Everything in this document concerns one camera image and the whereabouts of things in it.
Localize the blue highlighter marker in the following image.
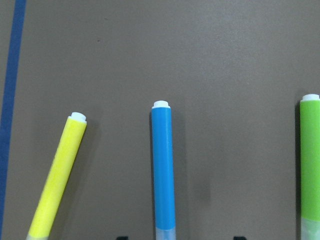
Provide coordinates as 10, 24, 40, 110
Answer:
151, 100, 176, 240

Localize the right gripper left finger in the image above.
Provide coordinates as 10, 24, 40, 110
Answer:
116, 236, 128, 240

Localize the yellow highlighter marker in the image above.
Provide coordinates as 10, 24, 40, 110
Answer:
26, 112, 87, 240

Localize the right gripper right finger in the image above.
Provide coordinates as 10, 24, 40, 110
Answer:
233, 236, 247, 240

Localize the brown paper table mat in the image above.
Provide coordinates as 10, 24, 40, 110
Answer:
2, 0, 320, 240

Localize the green highlighter marker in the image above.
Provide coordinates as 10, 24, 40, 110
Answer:
299, 94, 320, 240

